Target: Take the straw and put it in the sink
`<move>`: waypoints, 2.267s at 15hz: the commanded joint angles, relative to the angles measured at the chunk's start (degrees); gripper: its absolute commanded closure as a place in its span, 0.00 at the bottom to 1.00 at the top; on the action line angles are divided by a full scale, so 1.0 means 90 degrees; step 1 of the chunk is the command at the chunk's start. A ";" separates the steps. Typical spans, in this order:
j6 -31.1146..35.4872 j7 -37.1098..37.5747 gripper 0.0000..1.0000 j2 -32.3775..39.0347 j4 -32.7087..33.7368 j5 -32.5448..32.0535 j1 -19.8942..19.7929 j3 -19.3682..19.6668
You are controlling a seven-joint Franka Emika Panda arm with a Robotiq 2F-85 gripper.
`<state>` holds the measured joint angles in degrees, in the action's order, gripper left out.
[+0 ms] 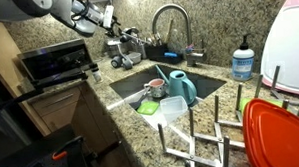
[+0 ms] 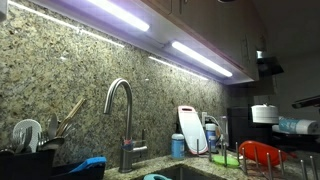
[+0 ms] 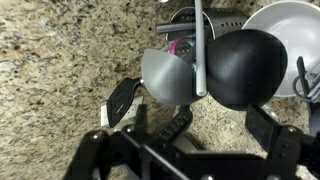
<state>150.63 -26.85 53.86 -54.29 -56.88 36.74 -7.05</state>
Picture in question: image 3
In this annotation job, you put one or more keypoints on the black ladle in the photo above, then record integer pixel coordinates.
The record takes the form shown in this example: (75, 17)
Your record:
(246, 66)

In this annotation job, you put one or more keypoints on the grey bowl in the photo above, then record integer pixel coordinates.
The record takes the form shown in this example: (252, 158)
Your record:
(293, 30)

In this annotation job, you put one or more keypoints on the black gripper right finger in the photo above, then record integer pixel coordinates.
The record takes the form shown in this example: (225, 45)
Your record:
(266, 133)

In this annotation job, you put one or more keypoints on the perforated metal utensil holder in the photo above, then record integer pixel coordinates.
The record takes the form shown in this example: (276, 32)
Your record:
(226, 23)

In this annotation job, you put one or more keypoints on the white wall outlet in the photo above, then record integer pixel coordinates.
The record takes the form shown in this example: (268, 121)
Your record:
(105, 116)

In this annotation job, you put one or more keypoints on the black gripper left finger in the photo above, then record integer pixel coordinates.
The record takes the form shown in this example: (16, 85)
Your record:
(173, 128)

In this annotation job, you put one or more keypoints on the black slotted spatula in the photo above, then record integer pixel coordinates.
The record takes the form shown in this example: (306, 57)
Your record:
(120, 101)

